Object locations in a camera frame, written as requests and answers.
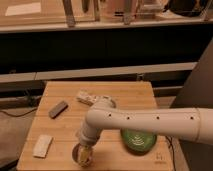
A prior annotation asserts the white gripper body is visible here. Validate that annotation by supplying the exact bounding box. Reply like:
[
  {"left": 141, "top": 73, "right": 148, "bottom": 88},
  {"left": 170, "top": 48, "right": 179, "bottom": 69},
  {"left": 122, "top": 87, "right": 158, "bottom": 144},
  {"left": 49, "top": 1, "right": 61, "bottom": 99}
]
[{"left": 78, "top": 135, "right": 98, "bottom": 157}]

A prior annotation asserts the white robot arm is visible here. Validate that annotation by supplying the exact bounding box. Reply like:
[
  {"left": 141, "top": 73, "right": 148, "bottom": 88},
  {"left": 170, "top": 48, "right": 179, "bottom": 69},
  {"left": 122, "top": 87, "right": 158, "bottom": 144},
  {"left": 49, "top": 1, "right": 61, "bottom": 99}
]
[{"left": 78, "top": 97, "right": 213, "bottom": 148}]

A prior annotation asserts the green ceramic plate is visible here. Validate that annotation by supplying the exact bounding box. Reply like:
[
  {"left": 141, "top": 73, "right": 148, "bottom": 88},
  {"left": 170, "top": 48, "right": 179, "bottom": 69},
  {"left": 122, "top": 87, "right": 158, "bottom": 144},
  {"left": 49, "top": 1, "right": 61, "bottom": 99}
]
[{"left": 120, "top": 130, "right": 157, "bottom": 155}]

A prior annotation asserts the beige small box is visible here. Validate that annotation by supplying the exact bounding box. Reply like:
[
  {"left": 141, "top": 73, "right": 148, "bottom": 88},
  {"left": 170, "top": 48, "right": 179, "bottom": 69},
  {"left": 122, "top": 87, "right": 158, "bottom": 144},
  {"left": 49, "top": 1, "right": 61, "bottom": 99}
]
[{"left": 76, "top": 91, "right": 98, "bottom": 105}]

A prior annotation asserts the gray rectangular block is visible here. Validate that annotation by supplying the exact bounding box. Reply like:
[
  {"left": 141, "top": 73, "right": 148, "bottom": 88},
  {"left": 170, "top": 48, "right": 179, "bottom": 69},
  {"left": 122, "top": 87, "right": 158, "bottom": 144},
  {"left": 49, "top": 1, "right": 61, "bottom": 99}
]
[{"left": 49, "top": 101, "right": 68, "bottom": 119}]

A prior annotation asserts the white rectangular sponge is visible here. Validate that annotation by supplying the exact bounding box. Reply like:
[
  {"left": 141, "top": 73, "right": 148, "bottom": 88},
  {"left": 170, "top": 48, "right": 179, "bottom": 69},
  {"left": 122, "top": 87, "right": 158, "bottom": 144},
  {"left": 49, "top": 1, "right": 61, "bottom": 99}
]
[{"left": 33, "top": 135, "right": 53, "bottom": 158}]

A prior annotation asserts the dark chair back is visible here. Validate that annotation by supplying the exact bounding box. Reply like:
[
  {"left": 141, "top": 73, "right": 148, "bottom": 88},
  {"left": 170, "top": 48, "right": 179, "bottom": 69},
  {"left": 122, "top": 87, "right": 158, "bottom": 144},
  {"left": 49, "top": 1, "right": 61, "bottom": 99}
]
[{"left": 171, "top": 38, "right": 213, "bottom": 171}]

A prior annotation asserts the black cable on floor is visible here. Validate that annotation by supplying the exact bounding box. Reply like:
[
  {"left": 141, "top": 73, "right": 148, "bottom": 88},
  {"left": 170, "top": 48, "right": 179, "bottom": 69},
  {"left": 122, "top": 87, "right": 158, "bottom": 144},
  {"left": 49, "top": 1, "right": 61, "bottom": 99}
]
[{"left": 0, "top": 107, "right": 38, "bottom": 118}]

